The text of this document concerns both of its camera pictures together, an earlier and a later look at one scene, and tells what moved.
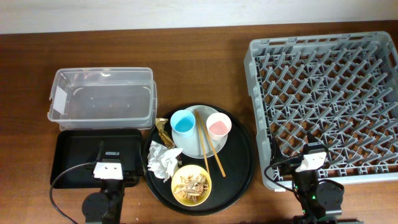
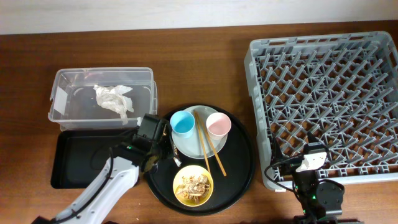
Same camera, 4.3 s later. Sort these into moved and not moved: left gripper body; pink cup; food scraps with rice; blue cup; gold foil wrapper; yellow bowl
Moved: gold foil wrapper; left gripper body
Not moved: pink cup; food scraps with rice; yellow bowl; blue cup
